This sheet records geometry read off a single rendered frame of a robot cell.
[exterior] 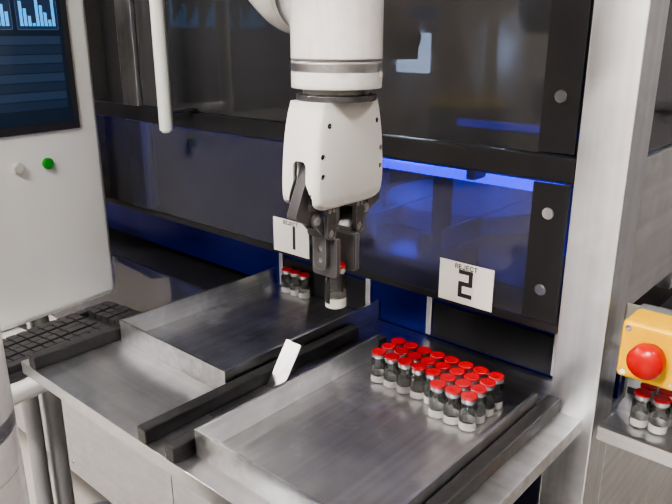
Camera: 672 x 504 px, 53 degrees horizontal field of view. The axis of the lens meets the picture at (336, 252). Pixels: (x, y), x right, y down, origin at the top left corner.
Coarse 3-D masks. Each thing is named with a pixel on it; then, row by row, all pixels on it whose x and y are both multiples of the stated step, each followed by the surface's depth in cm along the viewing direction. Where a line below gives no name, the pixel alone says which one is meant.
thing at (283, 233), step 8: (280, 224) 115; (288, 224) 114; (296, 224) 113; (280, 232) 116; (288, 232) 114; (296, 232) 113; (304, 232) 112; (280, 240) 116; (288, 240) 115; (296, 240) 114; (304, 240) 112; (280, 248) 117; (288, 248) 115; (296, 248) 114; (304, 248) 113; (304, 256) 113
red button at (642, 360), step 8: (640, 344) 77; (648, 344) 76; (632, 352) 76; (640, 352) 76; (648, 352) 75; (656, 352) 75; (632, 360) 76; (640, 360) 76; (648, 360) 75; (656, 360) 75; (664, 360) 75; (632, 368) 76; (640, 368) 76; (648, 368) 75; (656, 368) 75; (664, 368) 76; (640, 376) 76; (648, 376) 76; (656, 376) 75
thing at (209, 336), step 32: (224, 288) 122; (256, 288) 129; (128, 320) 108; (160, 320) 113; (192, 320) 115; (224, 320) 115; (256, 320) 115; (288, 320) 115; (320, 320) 115; (352, 320) 111; (160, 352) 101; (192, 352) 104; (224, 352) 104; (256, 352) 104
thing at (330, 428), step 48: (288, 384) 88; (336, 384) 94; (240, 432) 83; (288, 432) 83; (336, 432) 83; (384, 432) 83; (432, 432) 83; (480, 432) 83; (240, 480) 74; (288, 480) 74; (336, 480) 74; (384, 480) 74; (432, 480) 69
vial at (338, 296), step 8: (344, 272) 68; (328, 280) 67; (336, 280) 67; (344, 280) 68; (336, 288) 67; (344, 288) 68; (336, 296) 68; (344, 296) 68; (328, 304) 68; (336, 304) 68; (344, 304) 68
